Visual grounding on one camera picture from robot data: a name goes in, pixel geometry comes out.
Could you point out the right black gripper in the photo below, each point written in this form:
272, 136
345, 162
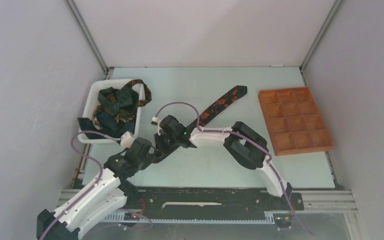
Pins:
160, 147

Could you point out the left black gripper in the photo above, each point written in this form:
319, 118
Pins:
148, 161

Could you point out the black orange floral tie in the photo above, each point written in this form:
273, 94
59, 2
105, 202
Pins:
216, 108

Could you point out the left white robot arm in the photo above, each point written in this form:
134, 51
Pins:
108, 191

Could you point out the dark green tie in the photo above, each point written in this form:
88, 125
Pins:
115, 114

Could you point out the brown patterned tie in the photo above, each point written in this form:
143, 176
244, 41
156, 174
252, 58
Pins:
148, 93

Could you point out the white plastic basket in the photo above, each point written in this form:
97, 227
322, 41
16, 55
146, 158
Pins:
92, 102

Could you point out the orange compartment tray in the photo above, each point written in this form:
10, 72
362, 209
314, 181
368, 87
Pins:
294, 121

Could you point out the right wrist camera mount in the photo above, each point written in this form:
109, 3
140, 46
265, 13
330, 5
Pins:
155, 121

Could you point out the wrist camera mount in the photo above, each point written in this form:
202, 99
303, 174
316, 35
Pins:
126, 140
155, 121

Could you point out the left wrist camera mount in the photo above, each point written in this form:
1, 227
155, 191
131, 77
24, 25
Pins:
126, 140

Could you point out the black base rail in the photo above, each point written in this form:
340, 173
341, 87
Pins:
211, 204

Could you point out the aluminium frame profile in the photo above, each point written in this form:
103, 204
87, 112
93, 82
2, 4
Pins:
328, 201

